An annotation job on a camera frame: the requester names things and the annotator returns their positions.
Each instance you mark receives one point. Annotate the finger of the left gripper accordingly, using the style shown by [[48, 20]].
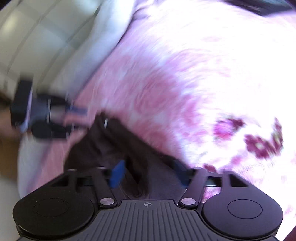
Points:
[[68, 106], [50, 131]]

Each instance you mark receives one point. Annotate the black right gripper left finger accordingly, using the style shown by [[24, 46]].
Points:
[[117, 174]]

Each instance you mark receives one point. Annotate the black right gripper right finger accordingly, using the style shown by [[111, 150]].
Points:
[[183, 172]]

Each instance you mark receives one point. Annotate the dark brown garment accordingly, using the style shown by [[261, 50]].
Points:
[[149, 173]]

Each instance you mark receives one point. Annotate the grey striped quilt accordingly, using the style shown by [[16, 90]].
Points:
[[110, 24]]

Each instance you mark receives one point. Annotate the pink rose blanket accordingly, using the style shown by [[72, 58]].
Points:
[[209, 83]]

